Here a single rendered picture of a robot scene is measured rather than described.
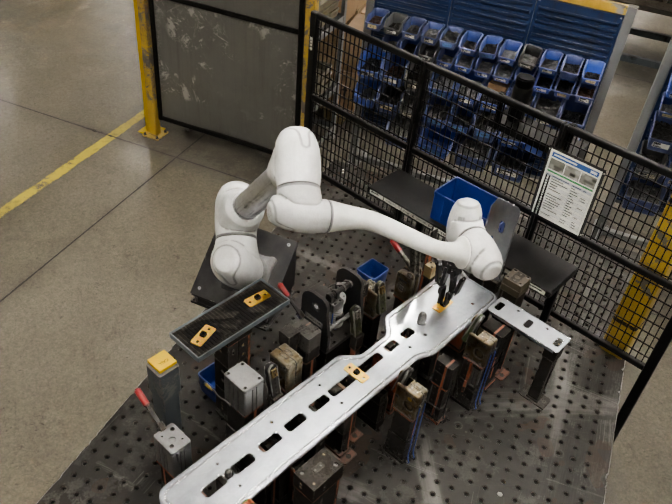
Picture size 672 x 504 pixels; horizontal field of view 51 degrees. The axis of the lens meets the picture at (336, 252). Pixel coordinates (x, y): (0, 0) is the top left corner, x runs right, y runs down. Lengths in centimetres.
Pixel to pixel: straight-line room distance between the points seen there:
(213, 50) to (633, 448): 333
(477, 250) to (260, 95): 280
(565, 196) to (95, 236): 278
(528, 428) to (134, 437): 137
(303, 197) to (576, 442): 133
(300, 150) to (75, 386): 194
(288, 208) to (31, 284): 238
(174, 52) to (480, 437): 333
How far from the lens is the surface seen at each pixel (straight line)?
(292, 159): 209
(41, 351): 381
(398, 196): 300
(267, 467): 206
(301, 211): 205
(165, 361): 209
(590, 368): 297
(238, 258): 255
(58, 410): 355
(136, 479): 242
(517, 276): 268
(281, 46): 447
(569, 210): 278
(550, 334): 258
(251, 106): 478
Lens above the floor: 272
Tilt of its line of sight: 40 degrees down
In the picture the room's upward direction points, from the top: 6 degrees clockwise
